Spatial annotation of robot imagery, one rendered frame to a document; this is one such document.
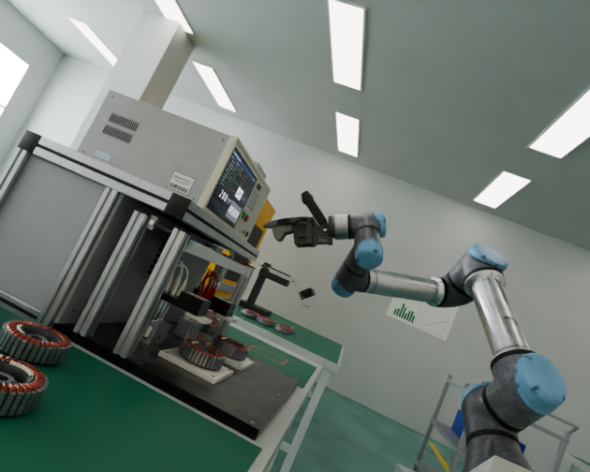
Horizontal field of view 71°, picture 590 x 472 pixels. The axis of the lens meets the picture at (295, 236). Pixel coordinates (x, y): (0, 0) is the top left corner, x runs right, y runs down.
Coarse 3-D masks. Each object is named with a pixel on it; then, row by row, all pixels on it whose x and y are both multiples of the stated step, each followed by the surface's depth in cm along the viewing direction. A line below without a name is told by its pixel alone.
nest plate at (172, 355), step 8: (160, 352) 96; (168, 352) 97; (176, 352) 101; (168, 360) 95; (176, 360) 95; (184, 360) 97; (184, 368) 94; (192, 368) 94; (200, 368) 96; (224, 368) 106; (200, 376) 94; (208, 376) 93; (216, 376) 95; (224, 376) 100
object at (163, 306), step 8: (168, 296) 102; (184, 296) 102; (192, 296) 102; (160, 304) 103; (168, 304) 107; (176, 304) 102; (184, 304) 101; (192, 304) 102; (200, 304) 101; (208, 304) 106; (160, 312) 105; (192, 312) 101; (200, 312) 102; (200, 320) 101; (208, 320) 103
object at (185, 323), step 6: (180, 318) 125; (186, 318) 126; (180, 324) 125; (186, 324) 125; (198, 324) 128; (174, 330) 125; (180, 330) 125; (186, 330) 125; (192, 330) 125; (198, 330) 130; (180, 336) 124; (192, 336) 127
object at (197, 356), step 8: (184, 344) 99; (192, 344) 99; (200, 344) 105; (184, 352) 98; (192, 352) 97; (200, 352) 97; (208, 352) 98; (216, 352) 104; (192, 360) 97; (200, 360) 97; (208, 360) 97; (216, 360) 98; (224, 360) 101; (208, 368) 98; (216, 368) 99
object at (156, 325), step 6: (150, 318) 103; (150, 324) 101; (156, 324) 101; (162, 324) 103; (168, 324) 106; (156, 330) 101; (162, 330) 104; (168, 330) 108; (150, 336) 101; (156, 336) 103; (162, 336) 106; (144, 342) 101; (150, 342) 101; (156, 342) 104; (162, 342) 107
